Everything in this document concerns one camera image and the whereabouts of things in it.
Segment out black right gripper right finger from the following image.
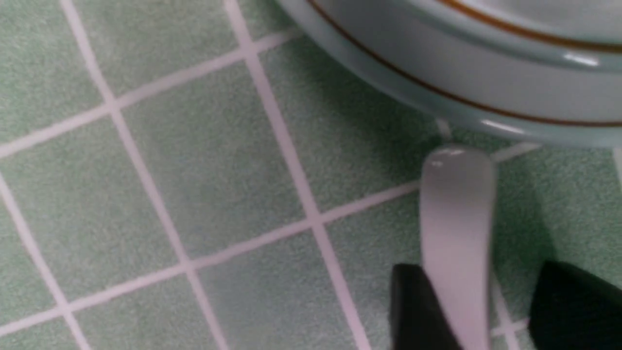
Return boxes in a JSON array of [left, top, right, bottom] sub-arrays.
[[528, 261, 622, 350]]

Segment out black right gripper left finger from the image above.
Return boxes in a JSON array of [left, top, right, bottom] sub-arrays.
[[390, 264, 461, 350]]

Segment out plain white spoon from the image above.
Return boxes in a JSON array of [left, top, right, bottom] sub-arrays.
[[419, 143, 497, 350]]

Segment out pale green bowl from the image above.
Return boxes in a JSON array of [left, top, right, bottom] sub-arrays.
[[398, 0, 622, 73]]

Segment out pale green plate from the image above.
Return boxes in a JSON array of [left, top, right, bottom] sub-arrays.
[[278, 0, 622, 148]]

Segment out green checkered tablecloth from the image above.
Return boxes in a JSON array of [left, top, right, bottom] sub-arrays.
[[1, 0, 621, 350]]

